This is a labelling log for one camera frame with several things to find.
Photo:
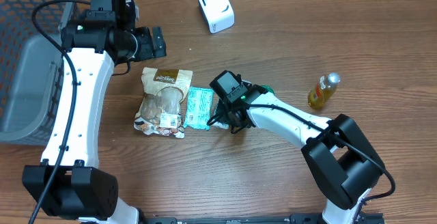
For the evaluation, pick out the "mint green tissue pack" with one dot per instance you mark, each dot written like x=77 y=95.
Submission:
x=199 y=106

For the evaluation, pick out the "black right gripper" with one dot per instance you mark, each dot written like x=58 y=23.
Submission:
x=226 y=117

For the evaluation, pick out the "yellow drink bottle grey cap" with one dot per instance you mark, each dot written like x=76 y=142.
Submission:
x=325 y=88

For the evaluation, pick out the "teal white tissue pack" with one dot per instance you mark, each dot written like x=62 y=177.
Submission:
x=219 y=121

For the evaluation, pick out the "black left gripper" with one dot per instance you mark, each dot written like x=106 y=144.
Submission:
x=144 y=51

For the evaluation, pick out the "white barcode scanner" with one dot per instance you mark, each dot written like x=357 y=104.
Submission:
x=218 y=14

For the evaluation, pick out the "brown white snack bag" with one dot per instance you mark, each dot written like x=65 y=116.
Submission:
x=163 y=93

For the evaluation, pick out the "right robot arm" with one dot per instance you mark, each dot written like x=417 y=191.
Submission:
x=341 y=160

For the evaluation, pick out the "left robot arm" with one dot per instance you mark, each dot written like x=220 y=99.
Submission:
x=68 y=182

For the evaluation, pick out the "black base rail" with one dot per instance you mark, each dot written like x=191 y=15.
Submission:
x=232 y=220

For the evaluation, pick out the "green white can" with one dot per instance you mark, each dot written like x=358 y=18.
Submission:
x=269 y=89

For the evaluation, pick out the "dark grey plastic basket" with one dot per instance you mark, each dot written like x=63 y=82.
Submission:
x=31 y=70

